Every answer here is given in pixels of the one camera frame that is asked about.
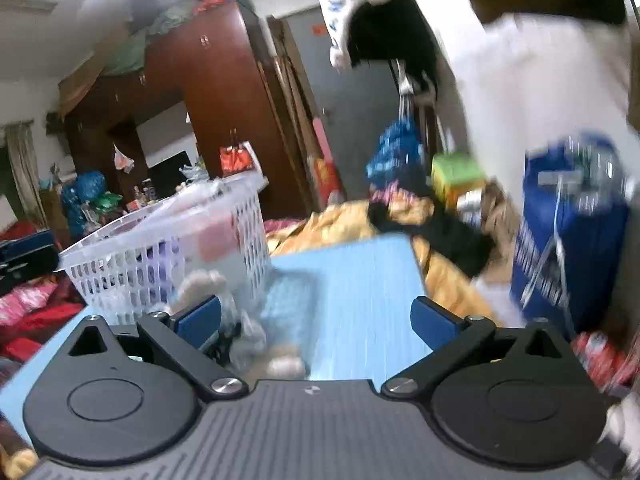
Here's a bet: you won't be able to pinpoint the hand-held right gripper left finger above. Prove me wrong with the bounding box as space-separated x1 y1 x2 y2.
62 295 249 402

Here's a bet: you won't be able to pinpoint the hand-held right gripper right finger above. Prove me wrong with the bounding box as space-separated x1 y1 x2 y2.
381 296 573 401

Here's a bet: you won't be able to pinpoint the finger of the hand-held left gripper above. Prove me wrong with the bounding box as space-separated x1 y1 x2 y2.
0 230 60 297

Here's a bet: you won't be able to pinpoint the beige plush rabbit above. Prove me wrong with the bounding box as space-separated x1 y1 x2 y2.
170 269 307 380

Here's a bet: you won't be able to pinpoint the clear plastic wrap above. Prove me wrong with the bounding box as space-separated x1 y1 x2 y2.
220 292 271 371

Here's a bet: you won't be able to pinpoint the purple tissue pack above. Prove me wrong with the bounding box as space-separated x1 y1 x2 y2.
145 237 186 286

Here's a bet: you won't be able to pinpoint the orange box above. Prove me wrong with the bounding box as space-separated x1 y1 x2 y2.
197 212 237 261

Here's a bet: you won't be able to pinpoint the white plastic basket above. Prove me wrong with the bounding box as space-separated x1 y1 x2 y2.
59 170 273 326

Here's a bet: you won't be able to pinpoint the black cloth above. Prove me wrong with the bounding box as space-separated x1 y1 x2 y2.
367 202 496 278

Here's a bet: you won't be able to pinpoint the blue plastic bag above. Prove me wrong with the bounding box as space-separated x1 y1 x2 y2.
62 170 108 231

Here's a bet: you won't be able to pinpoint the light blue soft packet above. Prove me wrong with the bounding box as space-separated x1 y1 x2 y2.
260 272 321 356

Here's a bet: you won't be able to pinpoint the patterned curtain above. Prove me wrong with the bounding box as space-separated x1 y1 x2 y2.
2 122 41 221

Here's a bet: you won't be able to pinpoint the yellow blanket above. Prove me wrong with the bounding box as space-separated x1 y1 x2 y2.
265 200 501 321

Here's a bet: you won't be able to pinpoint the green box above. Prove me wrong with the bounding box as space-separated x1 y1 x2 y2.
431 152 487 211

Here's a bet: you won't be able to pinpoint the black monitor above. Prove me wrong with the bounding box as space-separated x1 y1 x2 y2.
147 150 193 196

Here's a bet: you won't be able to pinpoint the orange and white plastic bag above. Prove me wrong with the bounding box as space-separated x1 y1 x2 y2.
219 142 261 177

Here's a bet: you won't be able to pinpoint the blue patterned hanging bag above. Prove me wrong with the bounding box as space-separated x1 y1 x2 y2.
366 120 426 191

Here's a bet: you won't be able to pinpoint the red printed packages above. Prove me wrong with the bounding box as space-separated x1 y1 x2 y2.
572 330 631 391

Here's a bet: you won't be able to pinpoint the cardboard box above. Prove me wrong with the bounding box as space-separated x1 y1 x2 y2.
57 25 131 111

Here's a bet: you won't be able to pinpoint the grey door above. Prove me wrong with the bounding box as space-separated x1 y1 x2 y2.
280 7 401 201

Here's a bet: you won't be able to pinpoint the brown wooden wardrobe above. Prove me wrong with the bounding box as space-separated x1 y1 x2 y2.
57 0 311 221

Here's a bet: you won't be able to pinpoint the wooden boards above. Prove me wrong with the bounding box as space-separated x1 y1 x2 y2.
267 15 346 201

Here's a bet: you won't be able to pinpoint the green cloth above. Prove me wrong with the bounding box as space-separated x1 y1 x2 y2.
100 10 201 76

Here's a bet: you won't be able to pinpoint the black garment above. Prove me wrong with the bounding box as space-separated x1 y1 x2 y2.
347 0 441 106

